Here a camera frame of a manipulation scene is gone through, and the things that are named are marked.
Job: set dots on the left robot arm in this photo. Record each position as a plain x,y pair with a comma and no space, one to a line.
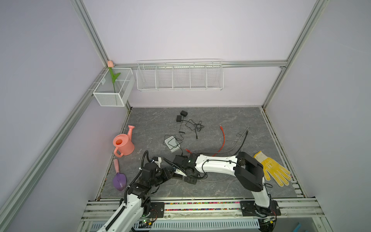
137,202

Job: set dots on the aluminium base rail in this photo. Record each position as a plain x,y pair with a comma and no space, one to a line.
231,213

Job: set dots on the long white wire basket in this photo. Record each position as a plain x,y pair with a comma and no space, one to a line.
196,74

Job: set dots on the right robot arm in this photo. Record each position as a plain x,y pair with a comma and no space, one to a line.
242,166

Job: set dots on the pink watering can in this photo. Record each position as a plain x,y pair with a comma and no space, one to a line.
123,143

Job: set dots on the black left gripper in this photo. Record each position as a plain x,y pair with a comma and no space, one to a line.
166,175

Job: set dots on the purple garden trowel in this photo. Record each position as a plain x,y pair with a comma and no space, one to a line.
119,180

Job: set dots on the small white wire basket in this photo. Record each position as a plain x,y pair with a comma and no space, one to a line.
104,91

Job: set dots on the yellow work glove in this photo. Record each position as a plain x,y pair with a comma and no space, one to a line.
272,169

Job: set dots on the black network switch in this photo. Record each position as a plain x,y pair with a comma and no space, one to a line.
189,180

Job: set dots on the artificial tulip flower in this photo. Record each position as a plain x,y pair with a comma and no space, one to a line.
114,76

